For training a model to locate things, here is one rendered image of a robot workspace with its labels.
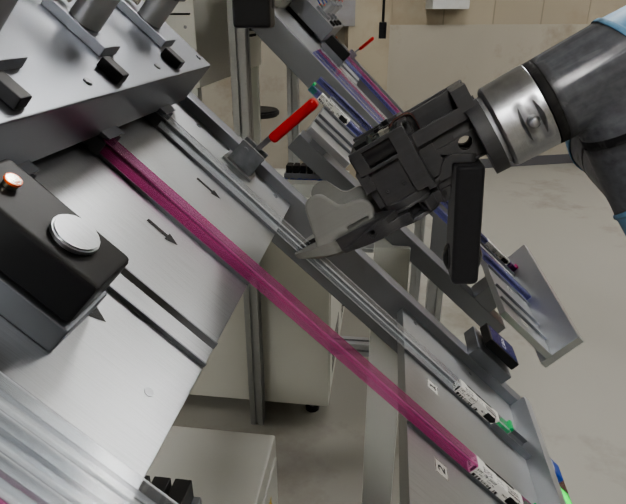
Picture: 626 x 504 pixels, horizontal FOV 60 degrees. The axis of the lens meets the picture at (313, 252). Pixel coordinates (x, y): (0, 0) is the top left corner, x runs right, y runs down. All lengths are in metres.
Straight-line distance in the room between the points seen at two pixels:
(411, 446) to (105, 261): 0.30
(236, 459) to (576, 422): 1.37
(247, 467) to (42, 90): 0.57
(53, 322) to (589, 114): 0.41
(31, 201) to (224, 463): 0.56
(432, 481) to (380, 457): 0.69
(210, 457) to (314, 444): 0.94
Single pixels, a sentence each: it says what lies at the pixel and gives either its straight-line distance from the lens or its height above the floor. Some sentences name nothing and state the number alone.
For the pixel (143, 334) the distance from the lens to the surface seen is 0.33.
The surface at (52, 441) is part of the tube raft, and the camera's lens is 0.26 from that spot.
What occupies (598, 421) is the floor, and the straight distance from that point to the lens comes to 2.00.
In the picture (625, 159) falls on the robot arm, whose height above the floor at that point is 1.06.
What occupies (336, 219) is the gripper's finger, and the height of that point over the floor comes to 0.99.
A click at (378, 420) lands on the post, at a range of 1.10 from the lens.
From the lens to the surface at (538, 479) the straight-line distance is 0.66.
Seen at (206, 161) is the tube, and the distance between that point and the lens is 0.53.
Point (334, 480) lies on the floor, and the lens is 1.62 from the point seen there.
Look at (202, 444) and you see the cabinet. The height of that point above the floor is 0.62.
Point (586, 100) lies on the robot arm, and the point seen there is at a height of 1.11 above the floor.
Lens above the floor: 1.17
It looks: 23 degrees down
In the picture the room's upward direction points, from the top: straight up
